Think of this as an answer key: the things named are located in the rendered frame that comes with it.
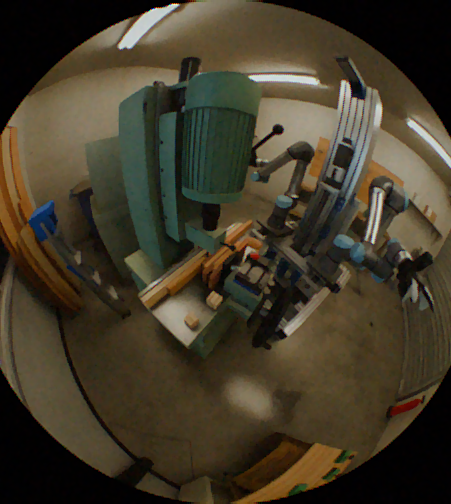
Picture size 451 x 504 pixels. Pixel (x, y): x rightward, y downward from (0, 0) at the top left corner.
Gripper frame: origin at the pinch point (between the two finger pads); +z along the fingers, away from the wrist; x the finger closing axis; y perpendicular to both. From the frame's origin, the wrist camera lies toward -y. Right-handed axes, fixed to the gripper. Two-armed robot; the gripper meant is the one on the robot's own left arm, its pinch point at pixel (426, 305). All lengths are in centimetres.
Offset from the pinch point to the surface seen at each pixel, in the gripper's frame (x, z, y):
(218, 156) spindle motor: 63, 0, -16
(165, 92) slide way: 82, -2, -37
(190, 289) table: 71, 8, 24
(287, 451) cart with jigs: -28, 58, 110
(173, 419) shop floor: 59, 74, 116
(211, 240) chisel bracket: 68, -3, 9
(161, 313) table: 72, 21, 24
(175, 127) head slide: 76, 0, -25
